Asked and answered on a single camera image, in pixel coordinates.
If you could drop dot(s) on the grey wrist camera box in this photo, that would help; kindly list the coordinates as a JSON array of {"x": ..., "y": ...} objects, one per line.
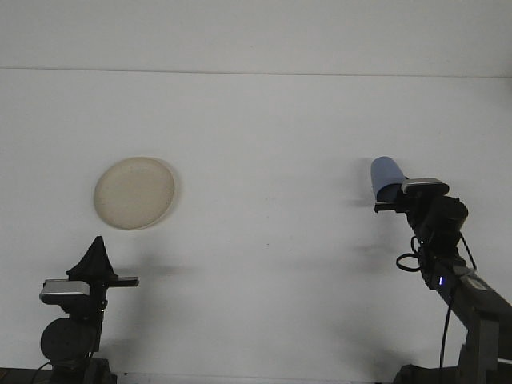
[
  {"x": 424, "y": 185},
  {"x": 64, "y": 290}
]

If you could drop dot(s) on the pale round plate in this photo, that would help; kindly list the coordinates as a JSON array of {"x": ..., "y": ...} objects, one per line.
[{"x": 134, "y": 194}]

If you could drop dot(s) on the pale blue cup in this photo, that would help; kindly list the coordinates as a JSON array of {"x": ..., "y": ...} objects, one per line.
[{"x": 384, "y": 172}]

